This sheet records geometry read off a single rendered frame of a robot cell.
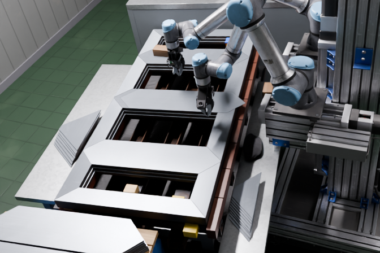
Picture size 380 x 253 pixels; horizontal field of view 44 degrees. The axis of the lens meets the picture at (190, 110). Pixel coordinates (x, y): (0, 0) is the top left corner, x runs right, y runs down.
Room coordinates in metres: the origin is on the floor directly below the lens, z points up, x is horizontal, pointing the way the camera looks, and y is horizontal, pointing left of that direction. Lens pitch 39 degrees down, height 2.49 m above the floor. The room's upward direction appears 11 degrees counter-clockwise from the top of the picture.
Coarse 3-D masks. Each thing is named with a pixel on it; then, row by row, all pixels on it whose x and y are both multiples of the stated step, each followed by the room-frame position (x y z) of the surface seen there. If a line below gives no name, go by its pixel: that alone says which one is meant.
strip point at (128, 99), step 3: (138, 90) 2.28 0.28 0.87; (129, 93) 2.26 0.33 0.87; (132, 93) 2.26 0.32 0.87; (135, 93) 2.25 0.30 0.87; (123, 96) 2.25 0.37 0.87; (126, 96) 2.24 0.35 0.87; (129, 96) 2.24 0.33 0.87; (132, 96) 2.23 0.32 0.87; (135, 96) 2.23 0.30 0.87; (123, 99) 2.21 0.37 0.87; (126, 99) 2.21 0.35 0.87; (129, 99) 2.20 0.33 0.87; (132, 99) 2.20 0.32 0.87; (126, 102) 2.18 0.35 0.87; (129, 102) 2.18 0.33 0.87; (129, 105) 2.15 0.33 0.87
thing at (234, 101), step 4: (232, 96) 2.05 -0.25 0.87; (236, 96) 2.05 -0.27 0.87; (232, 100) 2.02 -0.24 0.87; (236, 100) 2.01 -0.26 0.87; (240, 100) 2.00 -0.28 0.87; (228, 104) 1.98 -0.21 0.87; (232, 104) 1.98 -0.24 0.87; (236, 104) 1.97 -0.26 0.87; (228, 108) 1.95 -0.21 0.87; (232, 108) 1.94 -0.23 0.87
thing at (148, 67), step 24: (144, 72) 2.48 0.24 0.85; (192, 72) 2.43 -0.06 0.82; (120, 96) 2.25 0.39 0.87; (240, 96) 2.09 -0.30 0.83; (120, 120) 2.07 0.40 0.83; (96, 168) 1.71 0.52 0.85; (120, 168) 1.67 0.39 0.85; (192, 192) 1.43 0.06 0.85; (144, 216) 1.37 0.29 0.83; (168, 216) 1.32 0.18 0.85; (192, 216) 1.28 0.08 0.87
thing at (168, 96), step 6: (168, 90) 2.22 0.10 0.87; (174, 90) 2.21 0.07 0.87; (162, 96) 2.18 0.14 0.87; (168, 96) 2.17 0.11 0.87; (174, 96) 2.15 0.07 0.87; (162, 102) 2.12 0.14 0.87; (168, 102) 2.11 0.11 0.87; (156, 108) 2.07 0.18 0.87; (162, 108) 2.06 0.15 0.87; (168, 108) 2.05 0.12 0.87
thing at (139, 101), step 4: (140, 92) 2.26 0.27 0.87; (144, 92) 2.25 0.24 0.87; (148, 92) 2.24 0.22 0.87; (136, 96) 2.22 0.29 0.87; (140, 96) 2.22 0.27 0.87; (144, 96) 2.21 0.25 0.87; (148, 96) 2.20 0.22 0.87; (136, 100) 2.19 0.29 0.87; (140, 100) 2.18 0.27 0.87; (144, 100) 2.17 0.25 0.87; (132, 104) 2.15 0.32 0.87; (136, 104) 2.14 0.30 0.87; (140, 104) 2.14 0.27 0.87; (144, 104) 2.13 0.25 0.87; (140, 108) 2.10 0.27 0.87
